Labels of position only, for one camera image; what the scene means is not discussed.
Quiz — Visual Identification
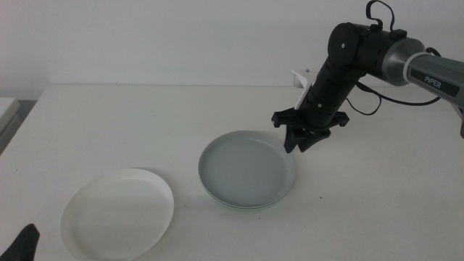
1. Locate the white shallow bowl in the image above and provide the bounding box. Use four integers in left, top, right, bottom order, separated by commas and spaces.
59, 167, 175, 261

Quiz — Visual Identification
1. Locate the black cable loop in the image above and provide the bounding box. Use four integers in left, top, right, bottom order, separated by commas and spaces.
365, 0, 396, 32

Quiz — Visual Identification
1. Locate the grey shallow bowl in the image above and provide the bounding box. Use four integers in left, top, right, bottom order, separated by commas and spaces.
198, 130, 296, 210

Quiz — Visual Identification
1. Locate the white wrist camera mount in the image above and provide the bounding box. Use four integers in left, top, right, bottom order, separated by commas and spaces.
291, 69, 315, 111

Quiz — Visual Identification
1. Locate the pale green shallow bowl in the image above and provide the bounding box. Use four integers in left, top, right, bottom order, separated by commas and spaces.
200, 181, 293, 210

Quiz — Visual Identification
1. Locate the thin black cable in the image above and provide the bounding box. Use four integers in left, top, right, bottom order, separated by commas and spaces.
344, 46, 442, 117

